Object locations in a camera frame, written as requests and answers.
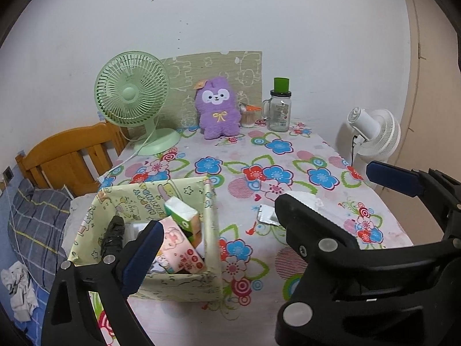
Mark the small silver sachet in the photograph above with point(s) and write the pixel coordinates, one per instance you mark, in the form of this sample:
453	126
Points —
266	216

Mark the beige wardrobe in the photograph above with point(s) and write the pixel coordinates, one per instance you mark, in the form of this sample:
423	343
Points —
432	79

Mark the purple plush toy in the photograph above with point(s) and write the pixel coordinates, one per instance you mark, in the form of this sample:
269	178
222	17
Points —
218	111

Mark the white green tissue pack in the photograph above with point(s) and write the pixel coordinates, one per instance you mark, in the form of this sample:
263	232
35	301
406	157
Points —
180	212

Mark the crumpled white grey cloth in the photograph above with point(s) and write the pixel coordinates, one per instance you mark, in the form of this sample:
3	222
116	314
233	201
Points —
19	292

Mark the cotton swab container orange lid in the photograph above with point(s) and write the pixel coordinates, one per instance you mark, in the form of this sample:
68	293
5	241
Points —
247	119

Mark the green desk fan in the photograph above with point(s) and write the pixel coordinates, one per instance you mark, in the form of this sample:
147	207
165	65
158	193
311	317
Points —
128	93

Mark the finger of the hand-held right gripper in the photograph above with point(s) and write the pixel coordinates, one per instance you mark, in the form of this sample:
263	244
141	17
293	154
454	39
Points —
392	178
317	234

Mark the white standing fan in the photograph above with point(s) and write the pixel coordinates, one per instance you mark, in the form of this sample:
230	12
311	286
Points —
381	129

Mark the white bedding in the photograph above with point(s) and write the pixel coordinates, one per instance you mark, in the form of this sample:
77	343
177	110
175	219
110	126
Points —
79	209

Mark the pink tissue packet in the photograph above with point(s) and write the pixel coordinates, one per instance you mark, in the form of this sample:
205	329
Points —
176	245

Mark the white folded cloth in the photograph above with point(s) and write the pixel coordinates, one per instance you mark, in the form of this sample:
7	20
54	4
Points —
135	230

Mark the wall socket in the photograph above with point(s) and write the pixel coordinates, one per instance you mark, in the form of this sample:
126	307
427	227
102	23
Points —
8	174

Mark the floral tablecloth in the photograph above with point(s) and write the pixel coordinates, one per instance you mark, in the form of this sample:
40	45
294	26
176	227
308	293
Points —
306	158

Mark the cartoon print storage box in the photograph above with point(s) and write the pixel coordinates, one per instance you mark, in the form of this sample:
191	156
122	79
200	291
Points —
180	284

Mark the grey plaid pillow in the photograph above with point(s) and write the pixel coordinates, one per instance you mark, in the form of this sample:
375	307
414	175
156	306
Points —
36	223

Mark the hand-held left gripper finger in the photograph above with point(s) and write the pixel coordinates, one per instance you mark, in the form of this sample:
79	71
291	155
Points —
142	256

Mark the glass mug jar green lid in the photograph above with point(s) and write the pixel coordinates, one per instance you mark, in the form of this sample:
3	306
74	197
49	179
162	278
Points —
278	115

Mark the blue bed sheet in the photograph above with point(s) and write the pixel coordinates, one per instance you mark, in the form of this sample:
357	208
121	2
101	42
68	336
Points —
32	328

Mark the wooden bed headboard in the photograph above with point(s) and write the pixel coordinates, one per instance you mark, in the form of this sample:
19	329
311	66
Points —
57	151

